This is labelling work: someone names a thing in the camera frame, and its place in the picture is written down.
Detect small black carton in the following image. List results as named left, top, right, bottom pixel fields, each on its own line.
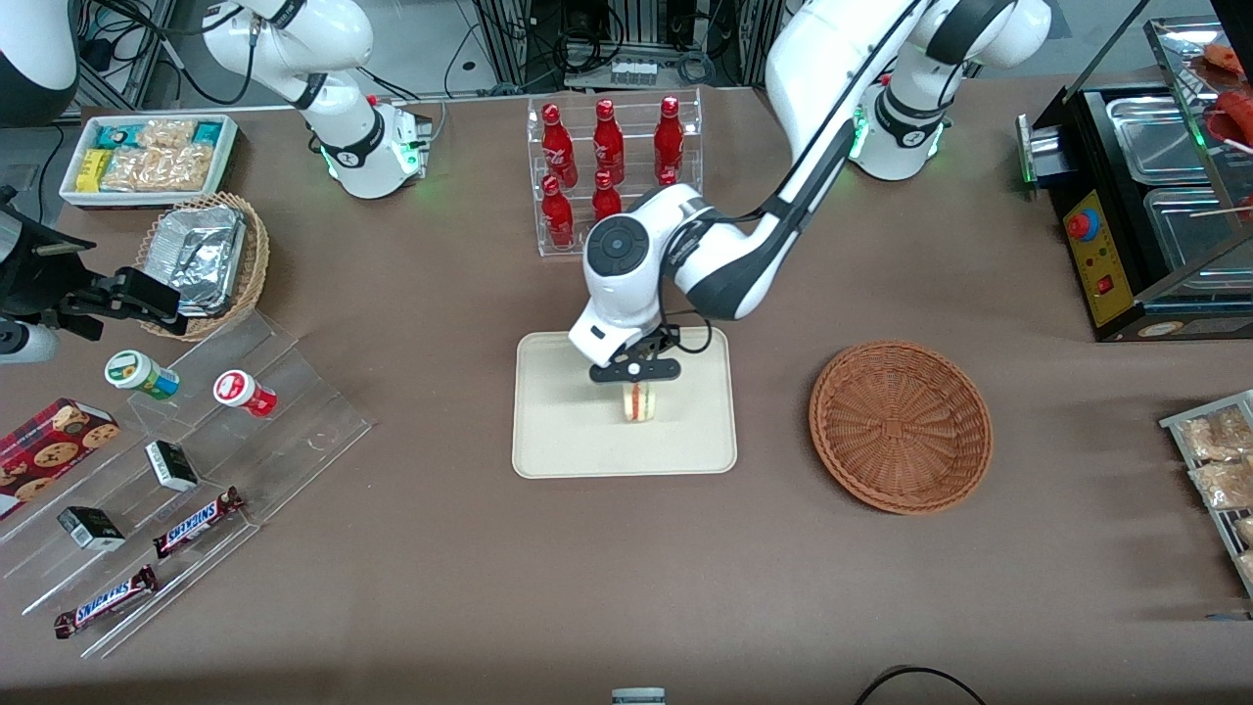
left=56, top=505, right=127, bottom=552
left=144, top=440, right=201, bottom=494

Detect black food warmer yellow panel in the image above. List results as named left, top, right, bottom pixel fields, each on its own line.
left=1016, top=15, right=1253, bottom=344

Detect red lid snack cup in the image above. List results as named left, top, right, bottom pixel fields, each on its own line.
left=212, top=369, right=279, bottom=419

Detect stack of foil containers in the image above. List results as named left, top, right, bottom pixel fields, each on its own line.
left=151, top=205, right=248, bottom=317

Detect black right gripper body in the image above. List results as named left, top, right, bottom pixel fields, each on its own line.
left=0, top=191, right=99, bottom=323

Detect Snickers chocolate bar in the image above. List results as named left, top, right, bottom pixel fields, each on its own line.
left=151, top=486, right=247, bottom=560
left=53, top=565, right=161, bottom=640

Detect white plastic snack bin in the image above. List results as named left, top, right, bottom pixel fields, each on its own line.
left=59, top=114, right=240, bottom=210

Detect clear acrylic bottle rack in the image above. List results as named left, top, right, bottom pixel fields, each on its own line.
left=527, top=88, right=704, bottom=259

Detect cream plastic tray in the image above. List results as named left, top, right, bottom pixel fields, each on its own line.
left=512, top=328, right=738, bottom=480

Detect steel warmer pan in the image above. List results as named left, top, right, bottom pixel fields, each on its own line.
left=1106, top=95, right=1212, bottom=186
left=1142, top=186, right=1253, bottom=272

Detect red plaid cookie box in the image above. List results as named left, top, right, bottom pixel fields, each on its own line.
left=0, top=398, right=121, bottom=521

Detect black cable loop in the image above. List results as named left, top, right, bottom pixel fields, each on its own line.
left=854, top=665, right=991, bottom=705

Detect grey metal snack rack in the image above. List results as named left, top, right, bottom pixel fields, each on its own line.
left=1159, top=390, right=1253, bottom=600

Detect red sausages in warmer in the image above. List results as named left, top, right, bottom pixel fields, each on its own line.
left=1202, top=41, right=1253, bottom=148

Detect clear bag of puffed snacks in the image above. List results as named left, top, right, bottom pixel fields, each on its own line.
left=137, top=118, right=199, bottom=150
left=102, top=146, right=213, bottom=193

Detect steel warmer side drawer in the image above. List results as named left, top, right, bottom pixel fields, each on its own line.
left=1016, top=113, right=1070, bottom=192

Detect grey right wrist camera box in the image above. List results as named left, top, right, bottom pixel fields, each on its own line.
left=0, top=321, right=62, bottom=366

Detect large brown wicker basket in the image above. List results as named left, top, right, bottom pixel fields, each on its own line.
left=810, top=341, right=994, bottom=516

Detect clear acrylic stepped shelf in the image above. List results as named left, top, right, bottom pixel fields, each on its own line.
left=0, top=307, right=379, bottom=659

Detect green lid snack cup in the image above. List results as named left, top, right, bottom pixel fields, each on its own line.
left=105, top=349, right=181, bottom=401

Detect small tan wicker basket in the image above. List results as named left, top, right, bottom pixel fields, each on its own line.
left=134, top=192, right=271, bottom=343

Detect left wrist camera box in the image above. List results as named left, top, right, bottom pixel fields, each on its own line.
left=589, top=356, right=682, bottom=385

